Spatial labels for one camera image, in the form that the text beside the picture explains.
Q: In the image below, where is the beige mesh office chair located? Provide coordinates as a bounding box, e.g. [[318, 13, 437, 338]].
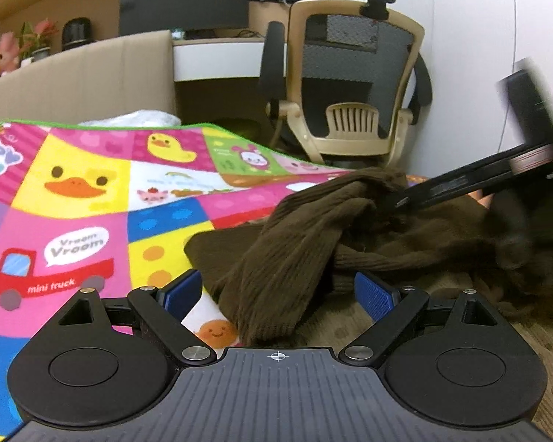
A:
[[258, 0, 435, 172]]

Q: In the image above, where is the pink bunny plush toy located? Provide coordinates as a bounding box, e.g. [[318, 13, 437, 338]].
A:
[[0, 32, 22, 74]]

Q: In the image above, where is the white desk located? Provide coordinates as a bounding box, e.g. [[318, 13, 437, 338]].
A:
[[170, 33, 296, 84]]

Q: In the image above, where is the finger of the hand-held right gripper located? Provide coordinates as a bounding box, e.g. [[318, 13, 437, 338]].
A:
[[385, 142, 553, 213]]

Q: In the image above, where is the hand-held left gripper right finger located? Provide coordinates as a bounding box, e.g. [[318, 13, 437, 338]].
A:
[[338, 271, 501, 364]]

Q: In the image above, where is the beige padded headboard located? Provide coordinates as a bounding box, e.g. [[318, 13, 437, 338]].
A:
[[0, 30, 180, 126]]

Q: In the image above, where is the potted plant with red leaves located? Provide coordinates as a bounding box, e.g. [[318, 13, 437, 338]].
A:
[[17, 18, 59, 63]]

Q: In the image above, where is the white plastic bag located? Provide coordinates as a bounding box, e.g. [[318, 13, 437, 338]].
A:
[[77, 109, 183, 129]]

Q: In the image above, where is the black round appliance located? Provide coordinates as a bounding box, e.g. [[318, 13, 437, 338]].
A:
[[61, 17, 93, 51]]

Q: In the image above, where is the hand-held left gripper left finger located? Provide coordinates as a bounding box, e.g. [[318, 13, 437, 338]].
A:
[[58, 268, 217, 365]]

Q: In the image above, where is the brown knit sweater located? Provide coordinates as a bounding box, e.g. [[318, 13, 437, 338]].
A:
[[183, 166, 553, 347]]

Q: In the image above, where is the colourful cartoon printed mat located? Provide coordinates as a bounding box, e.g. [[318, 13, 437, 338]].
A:
[[0, 121, 365, 442]]

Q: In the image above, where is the beige patterned carpet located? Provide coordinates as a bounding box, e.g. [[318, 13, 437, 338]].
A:
[[299, 258, 553, 442]]

